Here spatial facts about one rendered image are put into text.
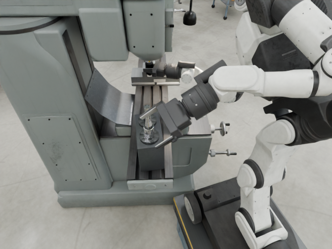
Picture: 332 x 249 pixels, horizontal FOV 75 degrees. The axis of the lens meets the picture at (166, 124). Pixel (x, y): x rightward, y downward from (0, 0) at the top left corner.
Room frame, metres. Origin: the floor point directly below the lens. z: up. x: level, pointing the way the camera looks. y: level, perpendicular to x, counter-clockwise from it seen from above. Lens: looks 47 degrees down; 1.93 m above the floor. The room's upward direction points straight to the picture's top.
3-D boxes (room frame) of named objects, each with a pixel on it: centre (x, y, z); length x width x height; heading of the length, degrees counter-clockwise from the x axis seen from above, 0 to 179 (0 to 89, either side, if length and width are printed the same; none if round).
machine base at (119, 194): (1.11, 0.35, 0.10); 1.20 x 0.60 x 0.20; 92
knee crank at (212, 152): (1.00, -0.44, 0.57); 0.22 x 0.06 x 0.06; 92
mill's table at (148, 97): (1.13, 0.10, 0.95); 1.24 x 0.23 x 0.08; 2
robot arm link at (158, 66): (1.10, 0.01, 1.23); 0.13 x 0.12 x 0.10; 167
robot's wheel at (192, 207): (0.60, -0.18, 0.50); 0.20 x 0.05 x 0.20; 19
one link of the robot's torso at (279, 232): (0.42, -0.51, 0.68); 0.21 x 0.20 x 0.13; 19
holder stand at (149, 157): (0.69, 0.08, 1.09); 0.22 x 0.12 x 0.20; 8
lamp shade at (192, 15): (1.22, -0.13, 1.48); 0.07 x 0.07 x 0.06
